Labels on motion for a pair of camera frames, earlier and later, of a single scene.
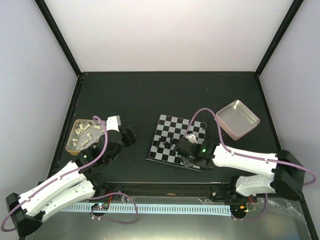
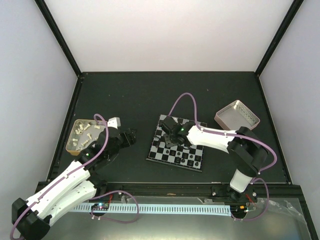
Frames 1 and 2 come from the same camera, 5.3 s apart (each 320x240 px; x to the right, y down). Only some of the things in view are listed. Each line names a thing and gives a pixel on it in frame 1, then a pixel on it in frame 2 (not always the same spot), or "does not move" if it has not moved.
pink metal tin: [237, 119] does not move
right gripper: [190, 163] → [168, 143]
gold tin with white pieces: [83, 132] does not move
